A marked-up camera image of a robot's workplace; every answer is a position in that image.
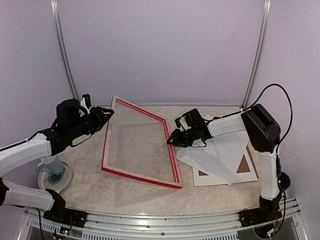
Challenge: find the clear acrylic sheet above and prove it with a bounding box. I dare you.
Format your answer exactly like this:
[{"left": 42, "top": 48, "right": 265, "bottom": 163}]
[{"left": 106, "top": 99, "right": 177, "bottom": 183}]

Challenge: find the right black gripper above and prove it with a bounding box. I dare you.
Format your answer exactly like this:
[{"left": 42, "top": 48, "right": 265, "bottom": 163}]
[{"left": 166, "top": 126, "right": 197, "bottom": 148}]

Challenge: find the wooden red photo frame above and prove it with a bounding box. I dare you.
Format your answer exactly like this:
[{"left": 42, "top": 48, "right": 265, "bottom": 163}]
[{"left": 100, "top": 95, "right": 184, "bottom": 190}]

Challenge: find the white round plate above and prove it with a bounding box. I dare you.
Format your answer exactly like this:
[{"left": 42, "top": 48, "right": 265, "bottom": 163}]
[{"left": 37, "top": 161, "right": 73, "bottom": 194}]

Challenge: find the right aluminium post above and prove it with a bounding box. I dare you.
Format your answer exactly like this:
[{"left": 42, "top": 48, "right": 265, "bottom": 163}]
[{"left": 241, "top": 0, "right": 272, "bottom": 108}]

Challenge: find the brown backing board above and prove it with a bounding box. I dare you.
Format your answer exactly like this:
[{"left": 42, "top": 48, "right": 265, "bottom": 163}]
[{"left": 198, "top": 143, "right": 260, "bottom": 180}]

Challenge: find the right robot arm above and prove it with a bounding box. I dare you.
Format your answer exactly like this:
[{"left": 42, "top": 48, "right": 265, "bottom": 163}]
[{"left": 167, "top": 104, "right": 290, "bottom": 225}]

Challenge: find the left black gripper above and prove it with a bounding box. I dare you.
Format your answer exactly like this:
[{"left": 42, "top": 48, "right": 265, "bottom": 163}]
[{"left": 67, "top": 106, "right": 114, "bottom": 140}]

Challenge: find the white mat board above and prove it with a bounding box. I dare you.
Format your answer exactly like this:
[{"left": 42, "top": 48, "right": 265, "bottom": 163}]
[{"left": 190, "top": 144, "right": 259, "bottom": 187}]

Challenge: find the aluminium post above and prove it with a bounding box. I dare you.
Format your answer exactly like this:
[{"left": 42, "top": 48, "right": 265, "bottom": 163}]
[
  {"left": 241, "top": 0, "right": 272, "bottom": 108},
  {"left": 49, "top": 0, "right": 81, "bottom": 100}
]

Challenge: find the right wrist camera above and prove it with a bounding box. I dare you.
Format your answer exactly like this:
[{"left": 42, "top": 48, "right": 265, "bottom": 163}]
[{"left": 174, "top": 116, "right": 189, "bottom": 132}]

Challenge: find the aluminium front rail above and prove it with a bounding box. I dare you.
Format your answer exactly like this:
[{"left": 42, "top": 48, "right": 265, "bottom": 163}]
[{"left": 16, "top": 198, "right": 310, "bottom": 240}]

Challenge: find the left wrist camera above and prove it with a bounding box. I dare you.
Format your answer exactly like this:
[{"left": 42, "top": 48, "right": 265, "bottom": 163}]
[{"left": 80, "top": 93, "right": 92, "bottom": 115}]

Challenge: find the left aluminium post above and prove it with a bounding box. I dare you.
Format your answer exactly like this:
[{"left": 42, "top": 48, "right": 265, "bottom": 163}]
[{"left": 49, "top": 0, "right": 81, "bottom": 100}]

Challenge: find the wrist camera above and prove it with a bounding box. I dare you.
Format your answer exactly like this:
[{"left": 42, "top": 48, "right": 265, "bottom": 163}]
[
  {"left": 174, "top": 116, "right": 189, "bottom": 132},
  {"left": 80, "top": 93, "right": 92, "bottom": 115}
]

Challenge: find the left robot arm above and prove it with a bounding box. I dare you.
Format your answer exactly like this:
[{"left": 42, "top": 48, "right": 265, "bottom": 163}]
[{"left": 0, "top": 94, "right": 115, "bottom": 223}]

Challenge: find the light blue cup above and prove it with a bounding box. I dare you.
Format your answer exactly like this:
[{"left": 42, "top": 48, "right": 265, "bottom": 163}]
[{"left": 37, "top": 155, "right": 64, "bottom": 176}]

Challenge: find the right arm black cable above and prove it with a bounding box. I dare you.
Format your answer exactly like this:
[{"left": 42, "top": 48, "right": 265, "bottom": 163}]
[{"left": 241, "top": 83, "right": 293, "bottom": 146}]

